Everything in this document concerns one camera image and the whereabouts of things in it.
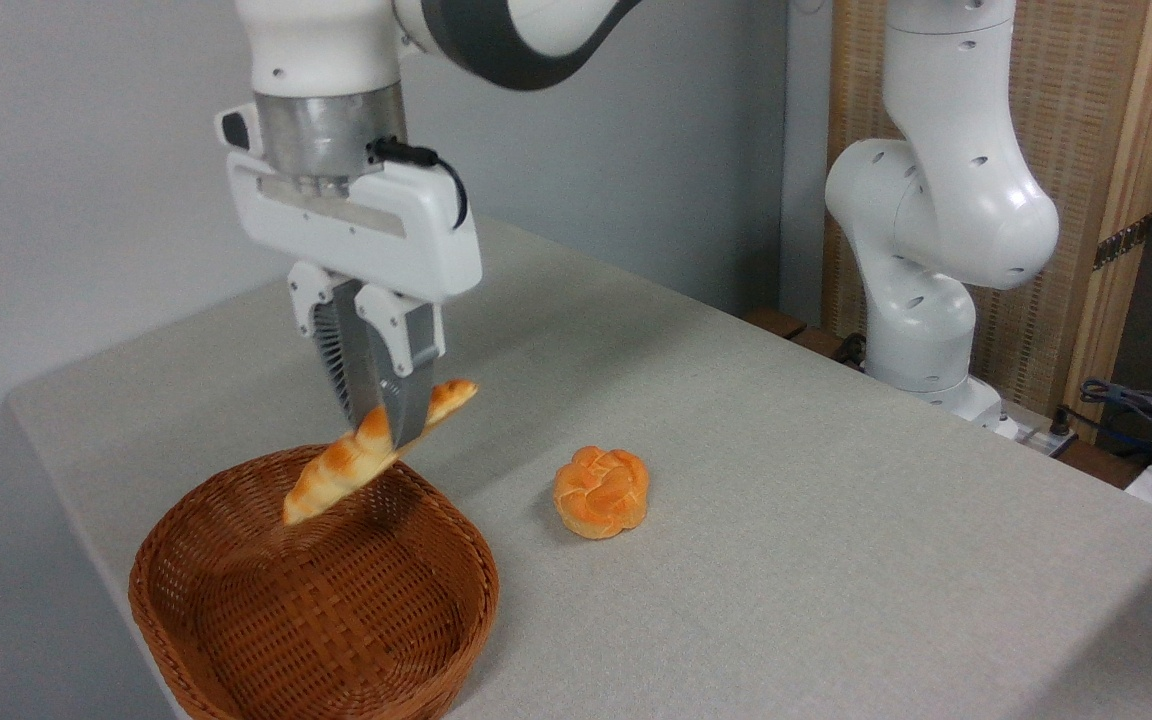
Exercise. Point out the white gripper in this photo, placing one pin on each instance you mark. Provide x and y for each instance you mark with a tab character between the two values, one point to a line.
376	240

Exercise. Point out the long braided bread loaf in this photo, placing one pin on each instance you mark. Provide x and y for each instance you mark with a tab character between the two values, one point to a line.
336	465

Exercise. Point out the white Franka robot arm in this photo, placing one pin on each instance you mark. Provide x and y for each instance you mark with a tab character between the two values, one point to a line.
326	50

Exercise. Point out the round braided bread bun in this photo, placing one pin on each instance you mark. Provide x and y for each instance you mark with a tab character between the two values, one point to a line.
601	495

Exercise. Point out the brown wicker basket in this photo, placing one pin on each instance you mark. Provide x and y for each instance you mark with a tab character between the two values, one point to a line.
336	620

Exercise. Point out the brown wooden board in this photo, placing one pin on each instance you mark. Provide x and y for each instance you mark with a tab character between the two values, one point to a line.
776	322

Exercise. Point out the woven wood-framed folding screen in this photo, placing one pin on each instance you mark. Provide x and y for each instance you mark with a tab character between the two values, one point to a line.
1076	120

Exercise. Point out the metal screen hinge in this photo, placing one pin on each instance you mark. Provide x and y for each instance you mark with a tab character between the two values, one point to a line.
1123	242

